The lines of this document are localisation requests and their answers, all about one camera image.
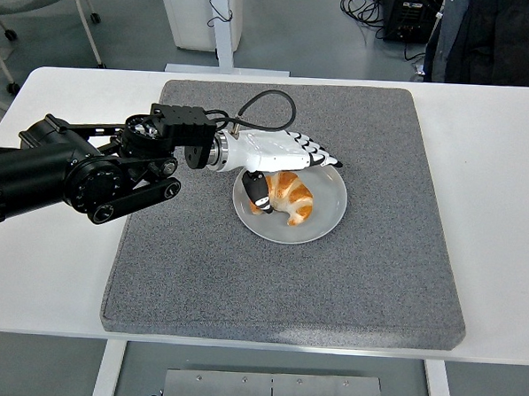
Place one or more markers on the white tube frame with caster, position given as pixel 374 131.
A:
pixel 13 88

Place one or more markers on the grey speckled mat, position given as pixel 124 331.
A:
pixel 286 288

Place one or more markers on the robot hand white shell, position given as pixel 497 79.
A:
pixel 267 151

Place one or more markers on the black electronics box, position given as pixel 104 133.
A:
pixel 402 19

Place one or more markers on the white table leg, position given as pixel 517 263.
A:
pixel 439 393
pixel 108 371

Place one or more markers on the grey metal plate with screws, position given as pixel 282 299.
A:
pixel 272 391

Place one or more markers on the pale grey round plate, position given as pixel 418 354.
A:
pixel 289 232

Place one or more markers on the white cabinet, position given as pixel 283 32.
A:
pixel 189 25

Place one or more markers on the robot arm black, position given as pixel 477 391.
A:
pixel 49 164

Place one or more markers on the white pedestal column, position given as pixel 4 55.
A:
pixel 223 49

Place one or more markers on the golden croissant bread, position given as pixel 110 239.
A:
pixel 295 199

